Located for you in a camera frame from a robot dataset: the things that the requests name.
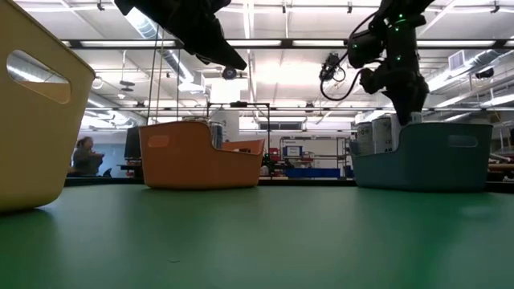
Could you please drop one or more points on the black computer monitor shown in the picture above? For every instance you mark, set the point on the black computer monitor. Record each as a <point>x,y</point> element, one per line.
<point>132,142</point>

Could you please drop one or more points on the teal plastic bin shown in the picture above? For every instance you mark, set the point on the teal plastic bin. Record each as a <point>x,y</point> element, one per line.
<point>433,168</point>

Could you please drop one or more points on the metal shelf cart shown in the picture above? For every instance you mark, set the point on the metal shelf cart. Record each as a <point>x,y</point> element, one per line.
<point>313,156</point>

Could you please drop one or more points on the person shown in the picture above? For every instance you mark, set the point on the person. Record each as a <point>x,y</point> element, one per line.
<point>86,158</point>

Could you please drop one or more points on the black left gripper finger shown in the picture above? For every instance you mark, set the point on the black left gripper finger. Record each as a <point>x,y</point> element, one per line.
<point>219,52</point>

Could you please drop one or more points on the yellow plastic bin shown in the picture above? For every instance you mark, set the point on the yellow plastic bin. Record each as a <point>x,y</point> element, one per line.
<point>40,160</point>

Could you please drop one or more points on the black dome ceiling camera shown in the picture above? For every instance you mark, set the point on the black dome ceiling camera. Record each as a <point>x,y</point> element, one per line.
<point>229,74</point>

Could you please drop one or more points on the black aluminium table frame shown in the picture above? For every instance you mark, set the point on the black aluminium table frame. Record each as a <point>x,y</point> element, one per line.
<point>100,181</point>

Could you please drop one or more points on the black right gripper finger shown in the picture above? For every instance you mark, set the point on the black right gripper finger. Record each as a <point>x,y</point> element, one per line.
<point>409,108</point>

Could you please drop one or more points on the orange plastic bin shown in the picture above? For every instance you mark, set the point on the orange plastic bin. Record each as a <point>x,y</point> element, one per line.
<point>192,160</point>

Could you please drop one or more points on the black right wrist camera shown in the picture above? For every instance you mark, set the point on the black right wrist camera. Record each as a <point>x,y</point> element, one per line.
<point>330,66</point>

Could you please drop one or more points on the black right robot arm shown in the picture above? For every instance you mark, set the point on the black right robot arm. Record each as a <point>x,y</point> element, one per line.
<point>401,36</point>

